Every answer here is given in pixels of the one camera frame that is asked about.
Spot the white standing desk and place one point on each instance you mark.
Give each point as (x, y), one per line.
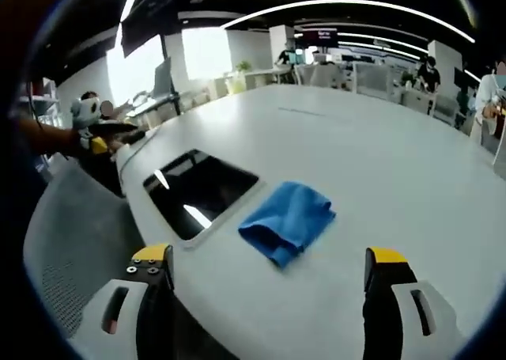
(152, 106)

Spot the curved ceiling light strip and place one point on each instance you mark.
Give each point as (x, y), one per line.
(336, 1)

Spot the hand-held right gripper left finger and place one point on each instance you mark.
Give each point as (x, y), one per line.
(132, 296)

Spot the blue cleaning cloth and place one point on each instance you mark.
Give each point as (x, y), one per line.
(288, 217)

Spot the black monitor pole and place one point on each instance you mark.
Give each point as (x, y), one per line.
(165, 47)

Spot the wall screen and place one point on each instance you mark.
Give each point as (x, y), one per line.
(321, 36)

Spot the white upright panel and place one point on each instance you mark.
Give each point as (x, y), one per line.
(501, 158)

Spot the large hanging black monitor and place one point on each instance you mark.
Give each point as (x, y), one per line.
(150, 20)

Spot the black desk monitor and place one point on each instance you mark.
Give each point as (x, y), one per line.
(460, 77)

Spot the grey desk monitor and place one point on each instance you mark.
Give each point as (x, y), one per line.
(163, 79)

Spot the white mesh office chair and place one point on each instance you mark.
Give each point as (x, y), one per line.
(371, 79)
(446, 107)

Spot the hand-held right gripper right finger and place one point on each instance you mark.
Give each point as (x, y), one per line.
(395, 304)

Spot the grey mesh chair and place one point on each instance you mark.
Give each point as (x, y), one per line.
(67, 233)

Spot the dark flat object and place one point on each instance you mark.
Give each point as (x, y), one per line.
(114, 128)

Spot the green potted plant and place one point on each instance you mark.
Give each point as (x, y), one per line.
(244, 66)

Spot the person's dark shirt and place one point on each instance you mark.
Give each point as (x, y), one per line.
(23, 186)

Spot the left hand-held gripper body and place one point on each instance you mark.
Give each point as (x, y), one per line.
(85, 114)

